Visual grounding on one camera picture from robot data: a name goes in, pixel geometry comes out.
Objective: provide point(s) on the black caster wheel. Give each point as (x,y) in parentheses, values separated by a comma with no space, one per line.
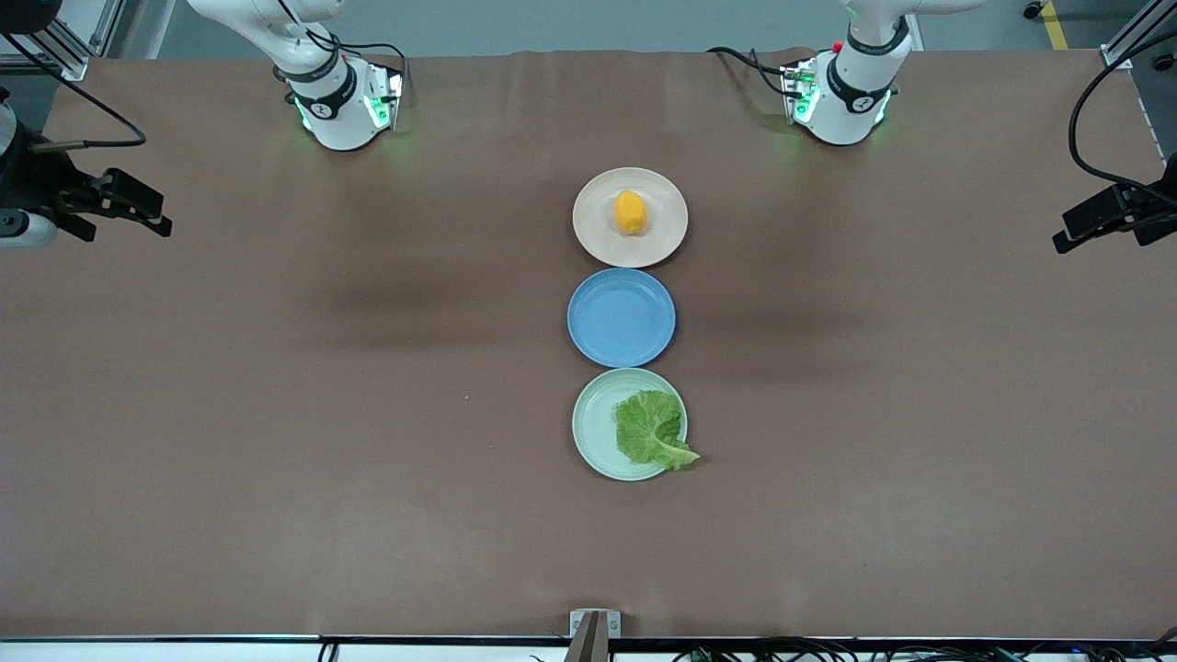
(1034,9)
(1165,62)

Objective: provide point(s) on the yellow lemon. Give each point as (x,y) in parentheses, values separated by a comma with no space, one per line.
(631,213)

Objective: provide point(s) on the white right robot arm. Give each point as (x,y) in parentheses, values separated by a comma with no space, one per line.
(340,119)

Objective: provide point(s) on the beige round plate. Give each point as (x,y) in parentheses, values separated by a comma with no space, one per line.
(598,239)

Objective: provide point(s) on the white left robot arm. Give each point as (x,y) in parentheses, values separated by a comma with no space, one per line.
(846,101)

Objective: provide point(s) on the pale green round plate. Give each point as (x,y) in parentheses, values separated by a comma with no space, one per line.
(593,423)

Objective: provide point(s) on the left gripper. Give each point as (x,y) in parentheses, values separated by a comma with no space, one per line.
(1155,223)

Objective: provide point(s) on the blue round plate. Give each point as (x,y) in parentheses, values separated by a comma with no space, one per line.
(621,317)

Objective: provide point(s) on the aluminium frame profile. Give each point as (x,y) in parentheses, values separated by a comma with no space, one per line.
(64,60)
(1117,51)

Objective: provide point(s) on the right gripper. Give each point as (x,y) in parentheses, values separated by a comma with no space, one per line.
(37,180)

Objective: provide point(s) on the paper table cover sheet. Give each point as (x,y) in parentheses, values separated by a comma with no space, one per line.
(276,414)

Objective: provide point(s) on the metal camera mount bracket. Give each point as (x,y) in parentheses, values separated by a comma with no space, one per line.
(579,625)

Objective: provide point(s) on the white table edge rail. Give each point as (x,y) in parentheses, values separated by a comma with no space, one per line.
(184,653)

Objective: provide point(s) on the green lettuce leaf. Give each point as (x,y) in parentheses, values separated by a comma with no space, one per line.
(648,428)

